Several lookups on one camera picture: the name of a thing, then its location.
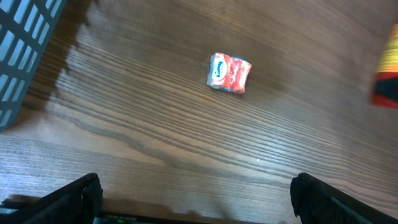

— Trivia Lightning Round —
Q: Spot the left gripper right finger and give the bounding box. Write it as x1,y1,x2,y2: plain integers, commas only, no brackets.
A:
290,172,397,224

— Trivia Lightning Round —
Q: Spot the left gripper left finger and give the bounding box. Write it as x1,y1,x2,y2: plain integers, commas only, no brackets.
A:
1,173,103,224

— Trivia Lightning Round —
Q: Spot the red sauce bottle green cap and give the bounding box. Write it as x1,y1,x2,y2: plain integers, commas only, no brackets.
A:
371,21,397,108

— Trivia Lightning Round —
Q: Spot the red white snack packet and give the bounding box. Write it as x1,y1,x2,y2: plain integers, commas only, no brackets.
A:
207,52,252,94

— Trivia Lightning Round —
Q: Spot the grey plastic shopping basket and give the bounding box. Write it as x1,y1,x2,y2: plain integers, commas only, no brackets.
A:
1,0,67,131

